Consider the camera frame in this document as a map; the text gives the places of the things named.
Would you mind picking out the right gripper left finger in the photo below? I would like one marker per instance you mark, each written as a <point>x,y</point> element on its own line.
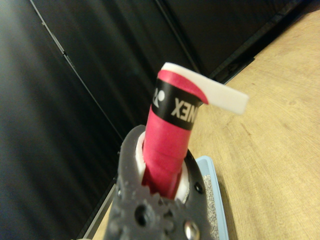
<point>130,200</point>

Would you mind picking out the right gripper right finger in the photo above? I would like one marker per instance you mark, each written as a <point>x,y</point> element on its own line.
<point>195,215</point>

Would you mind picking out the blue litter tray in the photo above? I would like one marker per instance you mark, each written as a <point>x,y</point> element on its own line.
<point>220,200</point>

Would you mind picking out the black curtain stand pole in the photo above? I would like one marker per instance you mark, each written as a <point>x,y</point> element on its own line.
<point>75,67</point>
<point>177,35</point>

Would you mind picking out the black curtain stand foot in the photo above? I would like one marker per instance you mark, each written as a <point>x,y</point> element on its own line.
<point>232,70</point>

